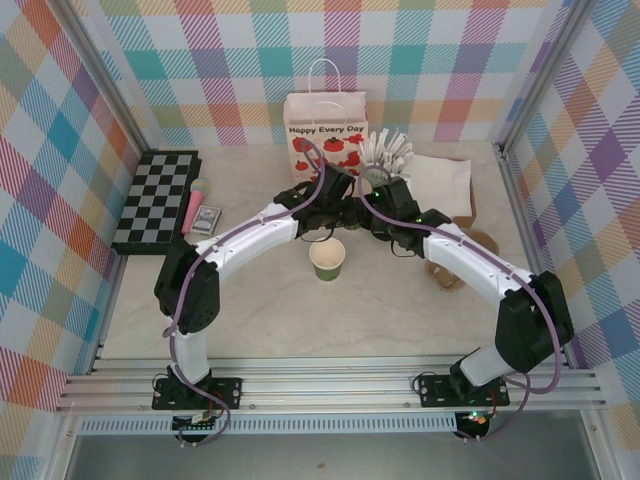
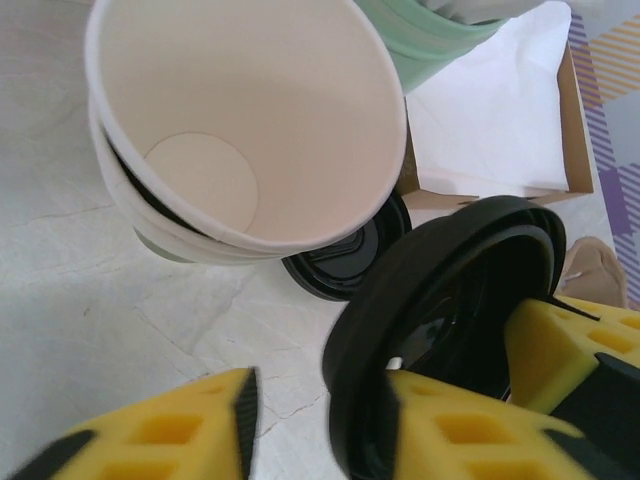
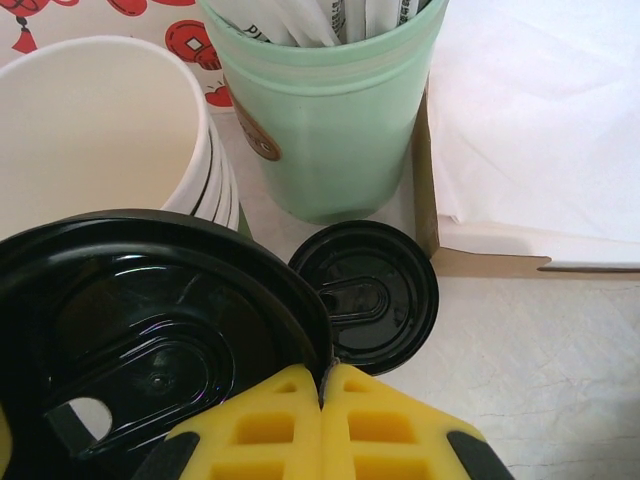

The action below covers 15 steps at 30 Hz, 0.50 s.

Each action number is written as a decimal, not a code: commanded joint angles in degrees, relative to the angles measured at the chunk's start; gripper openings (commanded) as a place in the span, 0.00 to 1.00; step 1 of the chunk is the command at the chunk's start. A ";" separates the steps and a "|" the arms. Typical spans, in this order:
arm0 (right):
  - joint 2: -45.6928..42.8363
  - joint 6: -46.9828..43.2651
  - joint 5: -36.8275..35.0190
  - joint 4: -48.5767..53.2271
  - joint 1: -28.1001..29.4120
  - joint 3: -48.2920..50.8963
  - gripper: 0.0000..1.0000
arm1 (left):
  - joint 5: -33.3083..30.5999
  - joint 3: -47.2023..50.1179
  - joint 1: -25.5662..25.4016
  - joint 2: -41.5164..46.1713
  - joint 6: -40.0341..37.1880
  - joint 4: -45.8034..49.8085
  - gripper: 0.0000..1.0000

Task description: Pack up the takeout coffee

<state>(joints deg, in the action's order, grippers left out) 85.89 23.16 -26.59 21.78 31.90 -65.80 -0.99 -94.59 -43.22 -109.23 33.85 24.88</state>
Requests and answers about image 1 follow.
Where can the aluminium frame post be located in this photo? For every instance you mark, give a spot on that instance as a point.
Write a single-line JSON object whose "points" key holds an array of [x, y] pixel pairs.
{"points": [[110, 80], [545, 75]]}

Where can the brown cardboard napkin box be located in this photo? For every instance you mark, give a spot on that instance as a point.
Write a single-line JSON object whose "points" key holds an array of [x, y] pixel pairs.
{"points": [[474, 200]]}

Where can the white red printed paper bag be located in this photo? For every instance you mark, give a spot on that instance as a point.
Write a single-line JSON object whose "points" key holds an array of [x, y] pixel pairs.
{"points": [[305, 115]]}

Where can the brown cardboard cup carrier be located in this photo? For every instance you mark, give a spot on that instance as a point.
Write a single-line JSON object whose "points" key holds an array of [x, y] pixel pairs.
{"points": [[445, 280]]}

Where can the small green circuit board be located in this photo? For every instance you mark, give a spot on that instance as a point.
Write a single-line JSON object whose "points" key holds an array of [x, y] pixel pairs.
{"points": [[475, 417], [200, 419]]}

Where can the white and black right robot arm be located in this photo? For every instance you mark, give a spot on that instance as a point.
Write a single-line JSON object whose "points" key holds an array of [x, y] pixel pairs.
{"points": [[470, 260]]}

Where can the blue playing card box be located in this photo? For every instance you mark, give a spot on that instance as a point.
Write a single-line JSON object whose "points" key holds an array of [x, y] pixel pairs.
{"points": [[206, 220]]}

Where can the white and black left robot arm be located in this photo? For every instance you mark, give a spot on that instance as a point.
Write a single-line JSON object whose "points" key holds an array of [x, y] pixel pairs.
{"points": [[250, 240]]}

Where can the pink toy microphone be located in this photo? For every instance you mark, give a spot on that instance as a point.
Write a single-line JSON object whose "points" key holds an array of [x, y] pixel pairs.
{"points": [[192, 210]]}

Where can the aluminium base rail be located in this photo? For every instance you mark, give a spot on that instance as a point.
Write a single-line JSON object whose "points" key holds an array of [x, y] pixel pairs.
{"points": [[325, 385]]}

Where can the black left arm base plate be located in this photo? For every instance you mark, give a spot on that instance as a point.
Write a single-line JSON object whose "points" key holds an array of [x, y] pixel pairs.
{"points": [[227, 390]]}

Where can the black and grey checkerboard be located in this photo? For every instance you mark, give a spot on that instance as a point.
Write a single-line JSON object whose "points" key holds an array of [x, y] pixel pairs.
{"points": [[150, 200]]}

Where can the aluminium side rail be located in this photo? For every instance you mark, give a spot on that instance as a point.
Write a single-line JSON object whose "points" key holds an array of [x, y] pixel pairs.
{"points": [[521, 215]]}

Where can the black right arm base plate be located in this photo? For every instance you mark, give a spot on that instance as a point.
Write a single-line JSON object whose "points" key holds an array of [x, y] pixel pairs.
{"points": [[435, 392]]}

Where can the white paper napkin stack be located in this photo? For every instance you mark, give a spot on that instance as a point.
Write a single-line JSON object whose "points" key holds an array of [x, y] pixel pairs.
{"points": [[440, 180]]}

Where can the green paper coffee cup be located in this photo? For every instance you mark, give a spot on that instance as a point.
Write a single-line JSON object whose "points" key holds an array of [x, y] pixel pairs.
{"points": [[327, 270]]}

